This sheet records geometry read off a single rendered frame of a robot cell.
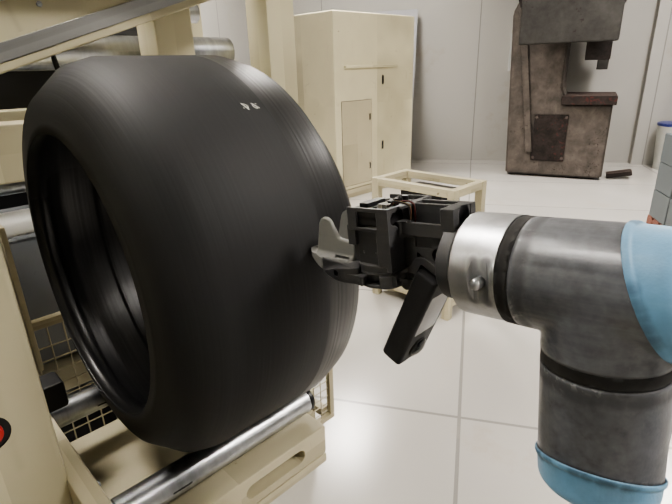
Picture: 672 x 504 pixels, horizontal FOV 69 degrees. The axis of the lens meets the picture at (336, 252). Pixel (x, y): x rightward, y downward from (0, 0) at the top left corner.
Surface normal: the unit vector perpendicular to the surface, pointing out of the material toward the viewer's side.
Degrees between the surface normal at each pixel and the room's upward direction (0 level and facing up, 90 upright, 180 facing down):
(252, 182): 60
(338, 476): 0
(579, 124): 90
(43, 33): 90
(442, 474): 0
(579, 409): 87
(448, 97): 90
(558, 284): 77
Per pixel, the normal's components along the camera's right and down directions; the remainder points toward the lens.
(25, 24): 0.70, 0.23
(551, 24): -0.46, 0.33
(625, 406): -0.17, 0.25
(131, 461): -0.03, -0.93
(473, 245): -0.65, -0.33
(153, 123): 0.23, -0.47
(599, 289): -0.72, 0.05
